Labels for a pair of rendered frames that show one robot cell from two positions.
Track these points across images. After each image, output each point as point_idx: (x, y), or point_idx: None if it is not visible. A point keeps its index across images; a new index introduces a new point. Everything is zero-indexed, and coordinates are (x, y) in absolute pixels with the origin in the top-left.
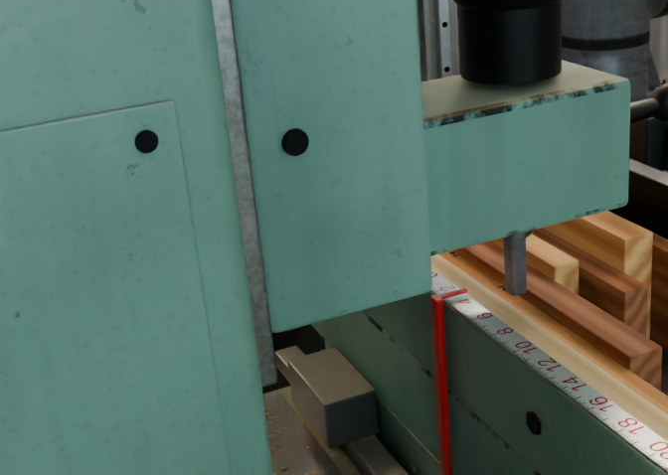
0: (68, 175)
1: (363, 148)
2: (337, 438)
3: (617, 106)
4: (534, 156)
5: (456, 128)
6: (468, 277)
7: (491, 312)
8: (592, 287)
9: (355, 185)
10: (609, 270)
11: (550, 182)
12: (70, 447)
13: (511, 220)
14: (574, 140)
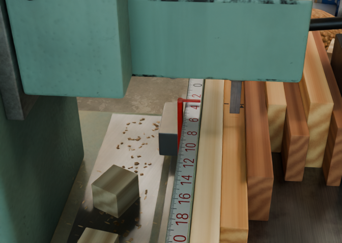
0: None
1: (74, 5)
2: (164, 151)
3: (298, 17)
4: (228, 35)
5: (172, 5)
6: (221, 93)
7: (206, 118)
8: (286, 124)
9: (69, 25)
10: (300, 117)
11: (239, 54)
12: None
13: (209, 70)
14: (260, 31)
